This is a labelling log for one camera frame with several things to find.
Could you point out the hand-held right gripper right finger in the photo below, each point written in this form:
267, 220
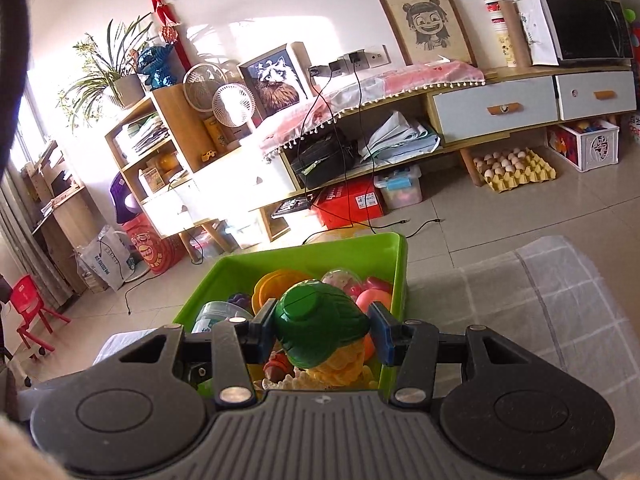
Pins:
381, 331

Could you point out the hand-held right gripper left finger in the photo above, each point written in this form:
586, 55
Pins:
262, 324

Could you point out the pink toy pig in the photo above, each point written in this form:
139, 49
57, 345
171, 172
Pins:
377, 287

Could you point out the clear cotton swab jar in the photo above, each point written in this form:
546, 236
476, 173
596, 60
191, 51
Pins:
215, 316

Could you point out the yellow and green toy corn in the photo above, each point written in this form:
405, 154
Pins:
315, 320

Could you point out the green plastic bin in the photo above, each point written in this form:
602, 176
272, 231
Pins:
300, 260

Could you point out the orange flower-shaped plastic cup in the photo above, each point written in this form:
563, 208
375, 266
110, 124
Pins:
270, 290

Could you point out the clear plastic capsule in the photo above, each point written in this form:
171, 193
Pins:
340, 282

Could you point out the black tool tray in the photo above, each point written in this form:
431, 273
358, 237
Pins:
295, 206

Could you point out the red cardboard box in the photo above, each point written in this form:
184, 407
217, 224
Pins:
345, 205

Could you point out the red printed bag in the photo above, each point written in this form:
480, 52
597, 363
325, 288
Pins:
150, 250

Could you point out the white drawer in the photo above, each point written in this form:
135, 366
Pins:
240, 185

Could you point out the clear storage box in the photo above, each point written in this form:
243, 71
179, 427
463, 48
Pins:
400, 190

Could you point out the grey checkered cloth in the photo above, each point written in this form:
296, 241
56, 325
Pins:
525, 300

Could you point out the white paper bag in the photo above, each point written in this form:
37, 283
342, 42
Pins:
105, 260

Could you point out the black bag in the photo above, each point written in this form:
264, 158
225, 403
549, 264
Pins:
320, 157

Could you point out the yellow toy car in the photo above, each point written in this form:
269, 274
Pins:
208, 155

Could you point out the small printed cardboard box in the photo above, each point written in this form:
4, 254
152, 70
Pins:
151, 179

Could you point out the orange ball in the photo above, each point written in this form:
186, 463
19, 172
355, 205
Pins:
168, 161

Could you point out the purple plastic object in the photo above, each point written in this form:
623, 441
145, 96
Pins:
122, 195

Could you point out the pile of white papers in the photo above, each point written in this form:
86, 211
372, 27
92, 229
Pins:
400, 135

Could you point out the yellow box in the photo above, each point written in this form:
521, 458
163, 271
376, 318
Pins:
215, 132

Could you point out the group of eggs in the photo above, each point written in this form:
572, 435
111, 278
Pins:
500, 162

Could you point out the yellow egg tray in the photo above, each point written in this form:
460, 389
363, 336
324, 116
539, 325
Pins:
525, 177

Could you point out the small white desk fan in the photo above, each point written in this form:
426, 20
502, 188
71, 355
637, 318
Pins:
232, 105

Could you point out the stack of books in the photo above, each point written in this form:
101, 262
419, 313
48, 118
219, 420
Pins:
142, 135

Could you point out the wooden desk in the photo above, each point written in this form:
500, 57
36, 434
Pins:
65, 210

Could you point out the wooden shelf unit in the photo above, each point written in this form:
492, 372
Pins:
175, 110

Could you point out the large grey drawer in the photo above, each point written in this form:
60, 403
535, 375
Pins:
465, 110

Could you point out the red plastic chair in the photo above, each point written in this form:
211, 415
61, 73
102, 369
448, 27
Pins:
27, 295

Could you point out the framed cat picture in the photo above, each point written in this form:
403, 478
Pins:
275, 80

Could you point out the pink tasselled cloth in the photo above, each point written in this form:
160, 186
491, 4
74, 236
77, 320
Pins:
400, 80

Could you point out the grey curtain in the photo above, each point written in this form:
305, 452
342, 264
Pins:
20, 240

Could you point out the beige fuzzy cloth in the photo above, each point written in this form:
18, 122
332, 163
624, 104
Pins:
25, 450

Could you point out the potted green plant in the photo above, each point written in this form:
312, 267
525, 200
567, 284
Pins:
125, 87

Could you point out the blue figurine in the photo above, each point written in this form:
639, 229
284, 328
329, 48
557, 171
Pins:
155, 67

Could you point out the white printed cardboard box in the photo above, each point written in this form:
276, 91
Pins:
597, 152

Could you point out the wooden TV cabinet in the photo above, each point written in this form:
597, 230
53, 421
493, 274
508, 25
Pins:
520, 72

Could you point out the framed cartoon drawing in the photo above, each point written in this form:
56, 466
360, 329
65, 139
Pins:
430, 20

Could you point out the stack of paper cups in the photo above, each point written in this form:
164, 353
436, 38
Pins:
502, 35

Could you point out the small grey drawer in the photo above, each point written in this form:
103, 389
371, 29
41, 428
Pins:
625, 105

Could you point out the white embroidered cloth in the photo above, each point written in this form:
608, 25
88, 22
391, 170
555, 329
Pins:
532, 30

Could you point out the black microwave oven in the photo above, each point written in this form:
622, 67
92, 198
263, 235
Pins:
585, 27

